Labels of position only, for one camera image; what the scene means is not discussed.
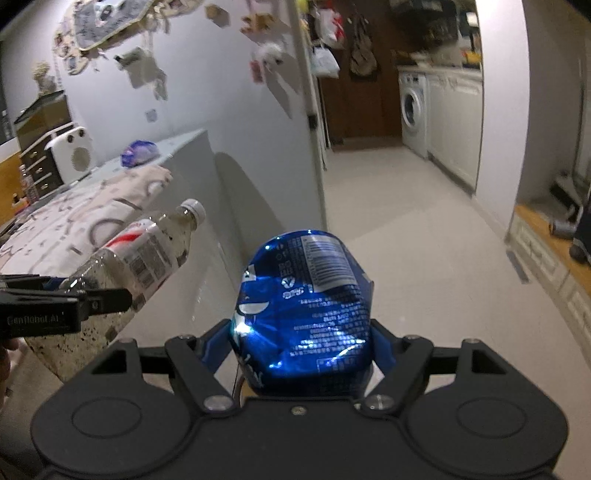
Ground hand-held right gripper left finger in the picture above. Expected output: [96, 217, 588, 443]
[90, 322, 234, 412]

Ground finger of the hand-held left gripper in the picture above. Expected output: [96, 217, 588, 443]
[0, 275, 52, 291]
[81, 288, 134, 322]

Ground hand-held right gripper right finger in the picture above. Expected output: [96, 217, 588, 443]
[361, 320, 505, 412]

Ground clear plastic bottle red label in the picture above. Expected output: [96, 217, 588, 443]
[59, 198, 208, 311]

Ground blue snack bag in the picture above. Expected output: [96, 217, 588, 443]
[229, 228, 376, 398]

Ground person's left hand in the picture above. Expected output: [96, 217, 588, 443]
[0, 338, 20, 408]

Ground pink printed blanket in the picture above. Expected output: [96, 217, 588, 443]
[0, 165, 174, 278]

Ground standing water bottle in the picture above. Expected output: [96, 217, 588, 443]
[18, 165, 36, 202]

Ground dark drawer unit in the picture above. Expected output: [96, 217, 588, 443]
[18, 122, 66, 195]

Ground white fan heater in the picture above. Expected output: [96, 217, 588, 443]
[44, 126, 96, 184]

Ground purple snack bag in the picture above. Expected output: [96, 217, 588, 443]
[120, 139, 158, 168]

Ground glass fish tank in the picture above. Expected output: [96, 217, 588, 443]
[13, 89, 71, 140]

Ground white bench drawers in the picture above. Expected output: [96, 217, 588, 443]
[505, 202, 591, 344]

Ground dried flower bunch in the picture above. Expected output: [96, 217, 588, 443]
[32, 62, 59, 94]

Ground grey hair dryer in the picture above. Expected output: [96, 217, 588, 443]
[549, 220, 579, 239]

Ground black printed cloth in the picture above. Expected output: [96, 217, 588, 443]
[569, 216, 591, 267]

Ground grey stick vacuum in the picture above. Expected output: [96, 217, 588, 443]
[549, 170, 590, 219]

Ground white kitchen base cabinets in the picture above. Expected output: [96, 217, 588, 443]
[427, 71, 484, 191]

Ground white washing machine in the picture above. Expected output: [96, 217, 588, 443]
[397, 69, 430, 161]

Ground brown wooden door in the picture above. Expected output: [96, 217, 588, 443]
[318, 0, 403, 149]

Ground white plush toy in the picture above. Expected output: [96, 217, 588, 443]
[256, 41, 286, 64]

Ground brown hanging bag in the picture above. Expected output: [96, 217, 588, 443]
[349, 20, 373, 78]

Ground red white plastic bag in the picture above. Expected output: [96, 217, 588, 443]
[318, 6, 345, 50]

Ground grey wall organizer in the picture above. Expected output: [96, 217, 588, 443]
[115, 45, 147, 66]

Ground wall photo board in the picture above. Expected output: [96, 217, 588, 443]
[52, 0, 186, 78]

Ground wooden wall shelf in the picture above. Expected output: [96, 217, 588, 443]
[241, 13, 274, 34]

